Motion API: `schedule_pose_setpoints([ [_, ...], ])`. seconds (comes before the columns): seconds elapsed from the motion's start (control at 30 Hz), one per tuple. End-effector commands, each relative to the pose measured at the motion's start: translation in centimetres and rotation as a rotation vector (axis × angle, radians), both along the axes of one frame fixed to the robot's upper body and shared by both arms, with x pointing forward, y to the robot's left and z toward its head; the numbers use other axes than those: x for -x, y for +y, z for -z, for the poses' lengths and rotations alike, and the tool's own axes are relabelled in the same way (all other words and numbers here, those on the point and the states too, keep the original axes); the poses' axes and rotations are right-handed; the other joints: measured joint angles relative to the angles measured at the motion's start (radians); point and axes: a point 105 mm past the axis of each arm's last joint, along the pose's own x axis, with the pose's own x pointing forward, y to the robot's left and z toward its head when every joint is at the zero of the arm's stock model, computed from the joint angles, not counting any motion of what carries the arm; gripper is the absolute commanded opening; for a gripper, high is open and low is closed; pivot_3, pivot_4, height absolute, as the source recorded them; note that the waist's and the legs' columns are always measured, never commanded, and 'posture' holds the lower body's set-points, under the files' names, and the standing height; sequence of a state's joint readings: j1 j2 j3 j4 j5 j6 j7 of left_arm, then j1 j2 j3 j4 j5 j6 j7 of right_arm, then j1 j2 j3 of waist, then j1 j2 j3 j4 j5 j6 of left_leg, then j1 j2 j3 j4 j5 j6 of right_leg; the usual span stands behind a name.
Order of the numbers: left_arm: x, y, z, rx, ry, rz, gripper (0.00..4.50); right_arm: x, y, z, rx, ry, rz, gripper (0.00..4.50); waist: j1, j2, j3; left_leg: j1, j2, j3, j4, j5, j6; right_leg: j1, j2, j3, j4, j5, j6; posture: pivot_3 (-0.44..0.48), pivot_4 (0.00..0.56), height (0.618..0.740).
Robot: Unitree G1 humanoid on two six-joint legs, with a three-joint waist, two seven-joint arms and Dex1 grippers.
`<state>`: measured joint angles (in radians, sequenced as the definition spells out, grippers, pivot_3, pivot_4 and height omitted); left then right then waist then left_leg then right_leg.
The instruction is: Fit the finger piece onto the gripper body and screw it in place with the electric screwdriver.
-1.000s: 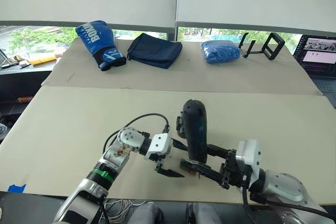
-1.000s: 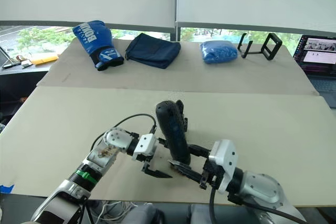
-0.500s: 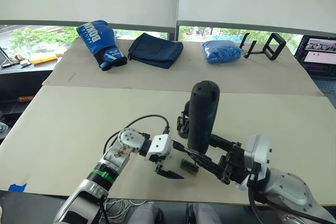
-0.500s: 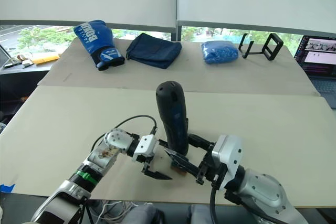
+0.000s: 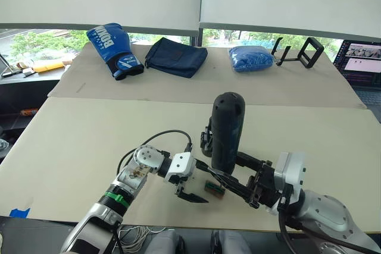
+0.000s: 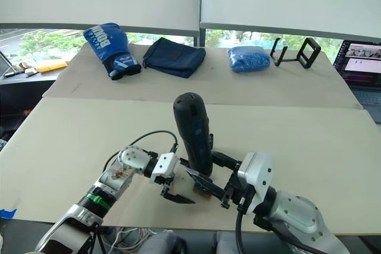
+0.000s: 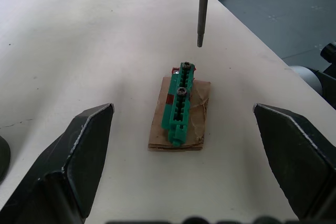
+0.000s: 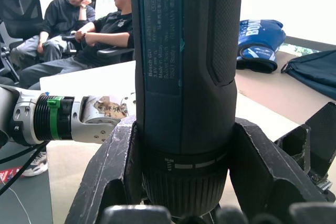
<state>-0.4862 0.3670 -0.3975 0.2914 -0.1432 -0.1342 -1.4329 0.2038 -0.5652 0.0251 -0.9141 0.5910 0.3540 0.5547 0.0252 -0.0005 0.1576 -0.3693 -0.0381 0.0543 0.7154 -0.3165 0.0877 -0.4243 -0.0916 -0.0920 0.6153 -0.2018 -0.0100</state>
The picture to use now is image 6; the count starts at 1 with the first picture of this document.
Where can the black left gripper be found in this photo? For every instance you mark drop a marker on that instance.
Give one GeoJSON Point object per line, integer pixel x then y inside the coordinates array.
{"type": "Point", "coordinates": [166, 184]}

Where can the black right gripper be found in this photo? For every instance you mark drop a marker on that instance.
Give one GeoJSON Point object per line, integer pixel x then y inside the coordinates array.
{"type": "Point", "coordinates": [235, 191]}

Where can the black gripper finger piece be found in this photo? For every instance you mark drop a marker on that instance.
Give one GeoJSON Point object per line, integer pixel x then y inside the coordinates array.
{"type": "Point", "coordinates": [211, 142]}

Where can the black and blue electric screwdriver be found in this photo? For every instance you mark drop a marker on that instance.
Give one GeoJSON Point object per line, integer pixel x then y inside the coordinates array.
{"type": "Point", "coordinates": [192, 123]}

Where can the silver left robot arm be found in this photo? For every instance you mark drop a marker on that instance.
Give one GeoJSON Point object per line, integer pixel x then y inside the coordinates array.
{"type": "Point", "coordinates": [89, 206]}

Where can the blue tape piece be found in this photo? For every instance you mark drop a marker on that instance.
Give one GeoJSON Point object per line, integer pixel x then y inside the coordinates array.
{"type": "Point", "coordinates": [7, 213]}

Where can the dark grey rounded shape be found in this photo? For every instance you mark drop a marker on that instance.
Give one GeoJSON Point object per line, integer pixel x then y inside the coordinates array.
{"type": "Point", "coordinates": [163, 243]}

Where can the beige cardboard sheet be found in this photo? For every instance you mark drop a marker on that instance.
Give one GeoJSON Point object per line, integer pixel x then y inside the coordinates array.
{"type": "Point", "coordinates": [74, 147]}
{"type": "Point", "coordinates": [238, 87]}

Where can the blue shoe cover pack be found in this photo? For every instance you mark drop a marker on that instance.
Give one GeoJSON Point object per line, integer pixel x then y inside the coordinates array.
{"type": "Point", "coordinates": [248, 59]}

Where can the navy fabric pouch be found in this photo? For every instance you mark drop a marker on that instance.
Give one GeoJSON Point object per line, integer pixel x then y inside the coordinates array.
{"type": "Point", "coordinates": [175, 56]}

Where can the blue boxing glove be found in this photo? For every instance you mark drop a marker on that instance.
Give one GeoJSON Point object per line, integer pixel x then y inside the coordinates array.
{"type": "Point", "coordinates": [107, 45]}

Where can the yellow padded envelope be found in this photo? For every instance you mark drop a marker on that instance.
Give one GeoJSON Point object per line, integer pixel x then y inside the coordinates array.
{"type": "Point", "coordinates": [52, 66]}

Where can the open laptop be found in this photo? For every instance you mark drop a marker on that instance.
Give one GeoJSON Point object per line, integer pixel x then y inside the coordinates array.
{"type": "Point", "coordinates": [363, 66]}

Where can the black side desk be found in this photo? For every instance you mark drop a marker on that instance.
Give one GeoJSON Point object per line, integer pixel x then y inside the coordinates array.
{"type": "Point", "coordinates": [21, 93]}

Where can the grey tablet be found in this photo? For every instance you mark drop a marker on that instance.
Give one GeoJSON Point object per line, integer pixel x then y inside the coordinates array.
{"type": "Point", "coordinates": [4, 65]}

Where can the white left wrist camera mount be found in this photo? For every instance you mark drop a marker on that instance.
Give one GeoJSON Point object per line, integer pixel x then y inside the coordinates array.
{"type": "Point", "coordinates": [163, 166]}

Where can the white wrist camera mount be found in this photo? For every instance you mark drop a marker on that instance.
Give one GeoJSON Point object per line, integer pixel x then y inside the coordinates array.
{"type": "Point", "coordinates": [163, 166]}
{"type": "Point", "coordinates": [256, 176]}

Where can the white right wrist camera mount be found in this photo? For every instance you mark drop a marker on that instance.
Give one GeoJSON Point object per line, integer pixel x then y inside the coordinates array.
{"type": "Point", "coordinates": [256, 176]}

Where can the grey window frame post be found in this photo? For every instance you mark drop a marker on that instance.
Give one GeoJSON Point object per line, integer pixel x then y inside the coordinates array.
{"type": "Point", "coordinates": [199, 41]}

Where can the black square frame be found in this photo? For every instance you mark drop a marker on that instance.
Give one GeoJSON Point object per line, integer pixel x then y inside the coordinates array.
{"type": "Point", "coordinates": [309, 63]}

